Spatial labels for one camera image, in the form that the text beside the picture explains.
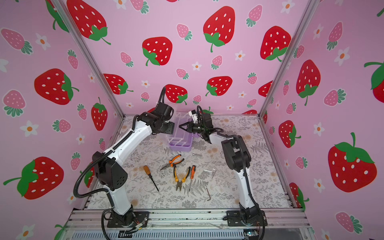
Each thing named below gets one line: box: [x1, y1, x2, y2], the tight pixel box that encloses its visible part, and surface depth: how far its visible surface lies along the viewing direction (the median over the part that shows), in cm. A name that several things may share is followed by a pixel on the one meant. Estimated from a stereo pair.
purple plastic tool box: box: [165, 112, 200, 152], surface depth 96 cm
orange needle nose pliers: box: [160, 154, 185, 171], surface depth 96 cm
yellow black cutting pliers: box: [173, 165, 191, 192], surface depth 88 cm
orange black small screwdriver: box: [188, 165, 196, 192], surface depth 92 cm
